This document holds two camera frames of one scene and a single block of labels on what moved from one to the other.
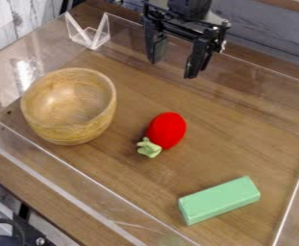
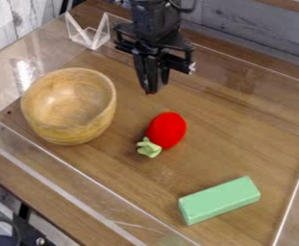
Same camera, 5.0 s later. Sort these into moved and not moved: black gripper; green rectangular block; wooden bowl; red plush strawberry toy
Moved: black gripper
Not moved: red plush strawberry toy; green rectangular block; wooden bowl
